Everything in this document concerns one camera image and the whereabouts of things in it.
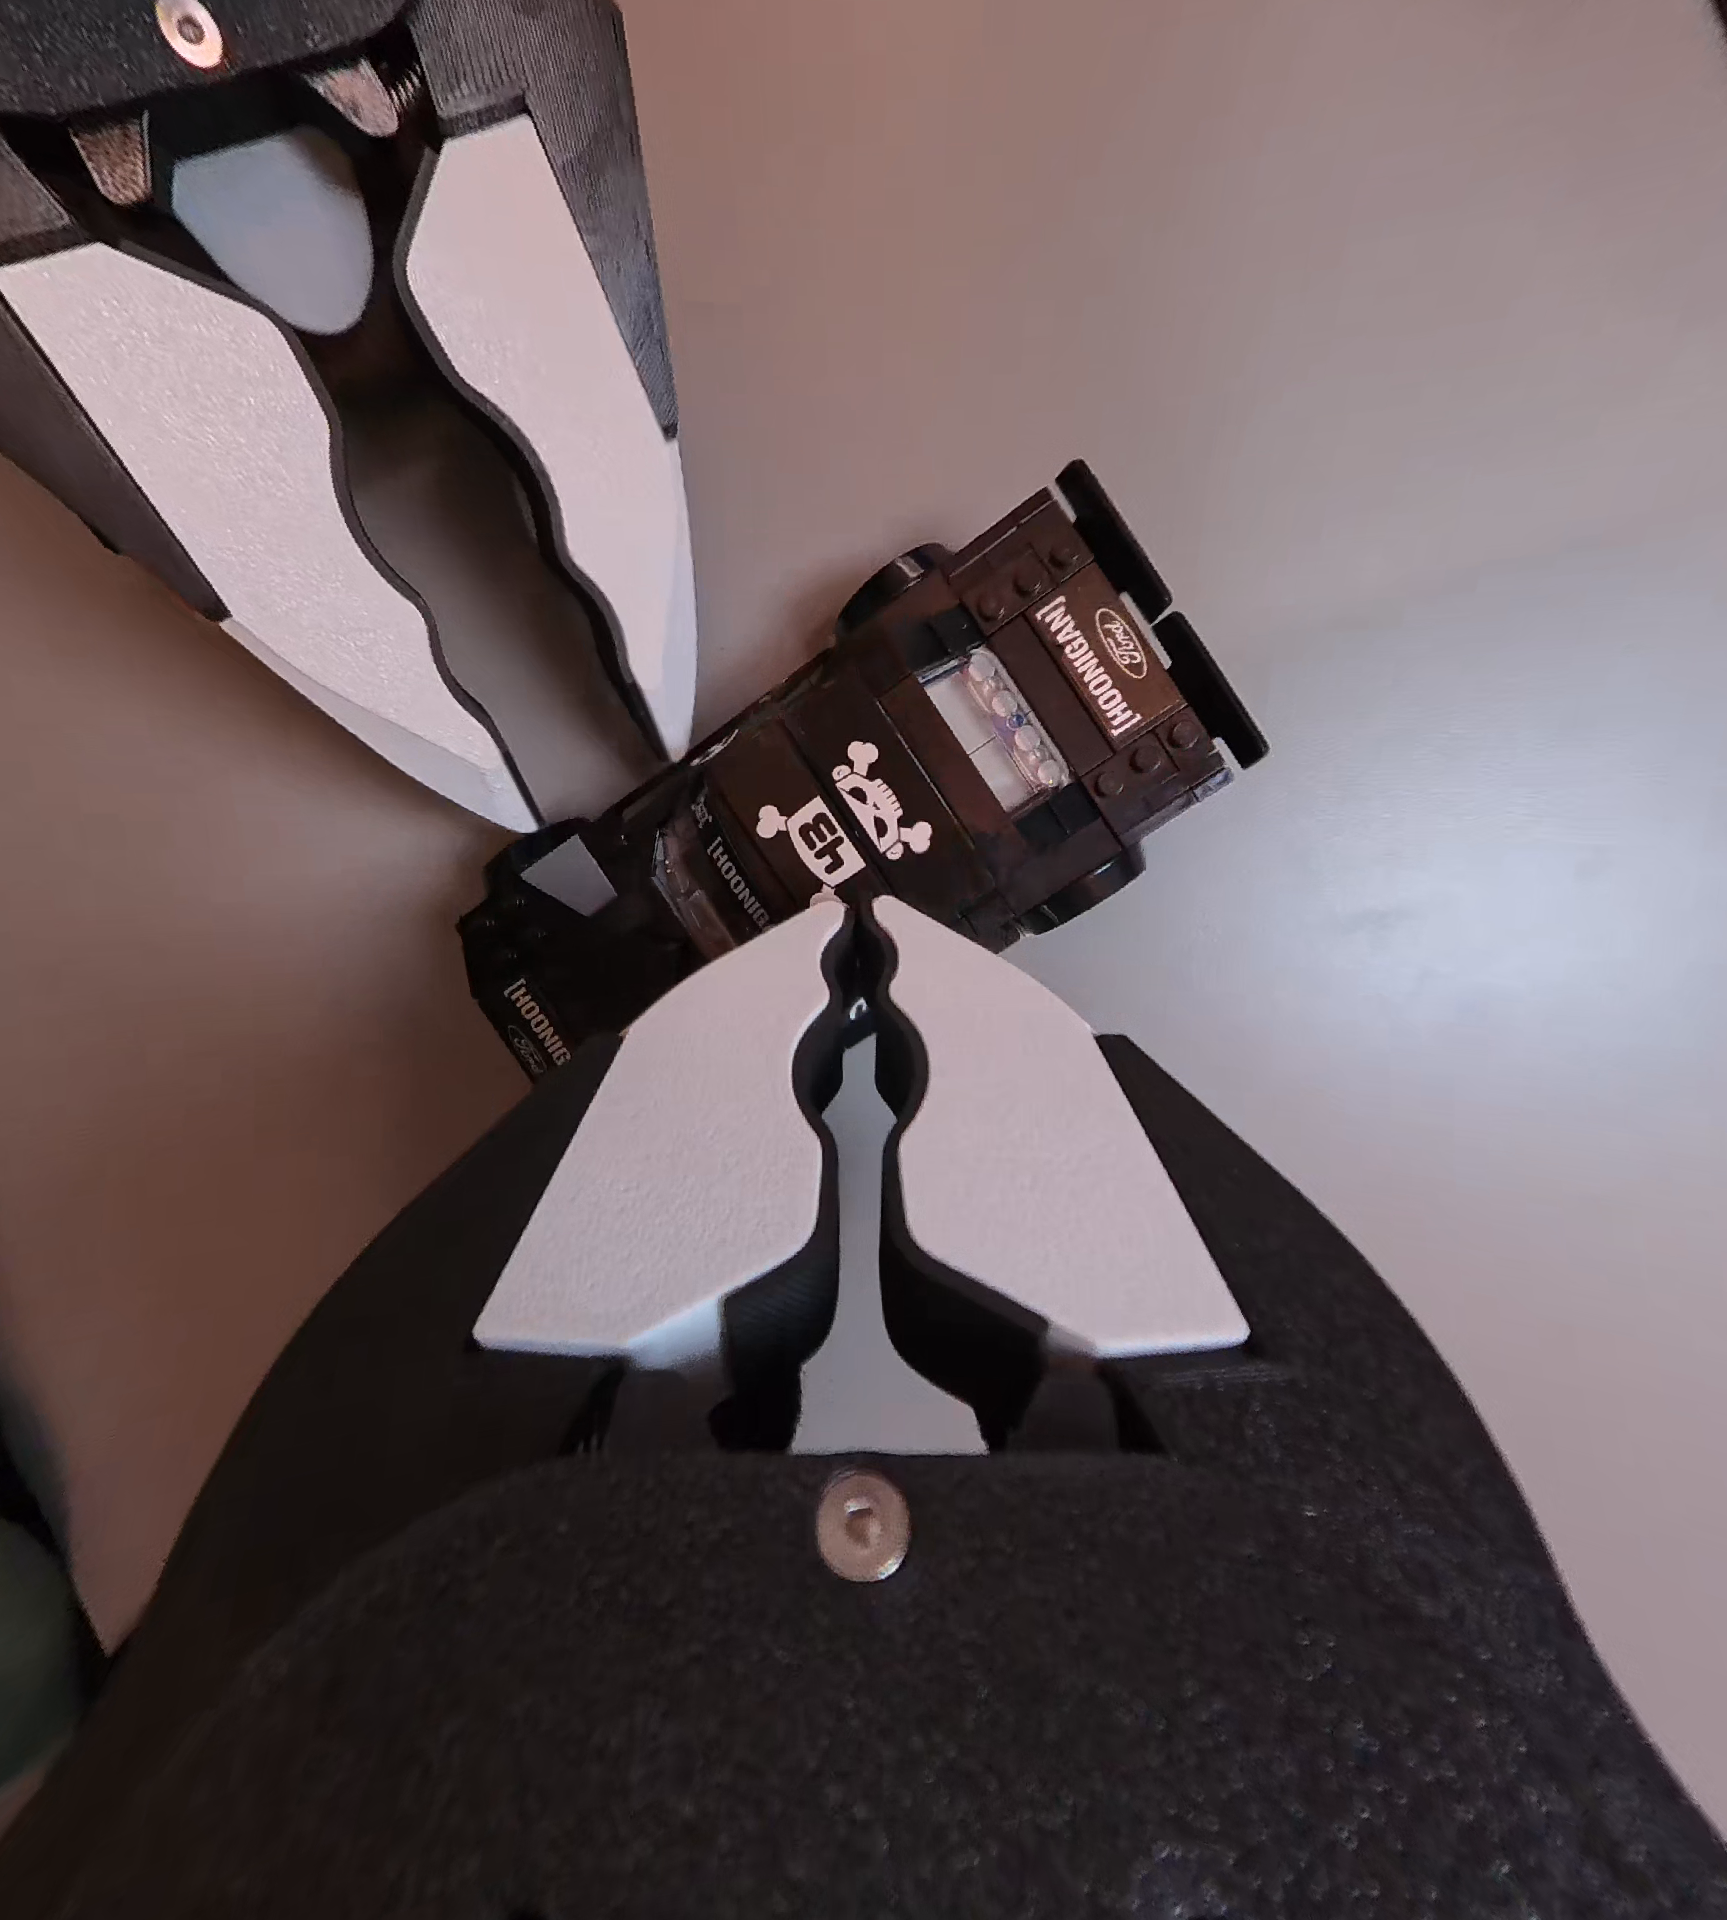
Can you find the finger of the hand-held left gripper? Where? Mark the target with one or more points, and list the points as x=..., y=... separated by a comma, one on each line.
x=204, y=450
x=548, y=331

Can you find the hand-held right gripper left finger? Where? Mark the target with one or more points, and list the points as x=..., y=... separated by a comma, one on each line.
x=668, y=1201

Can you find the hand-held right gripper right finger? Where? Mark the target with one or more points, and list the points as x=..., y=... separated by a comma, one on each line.
x=1059, y=1201

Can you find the black lego car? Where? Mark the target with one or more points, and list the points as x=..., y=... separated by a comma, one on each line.
x=1043, y=721

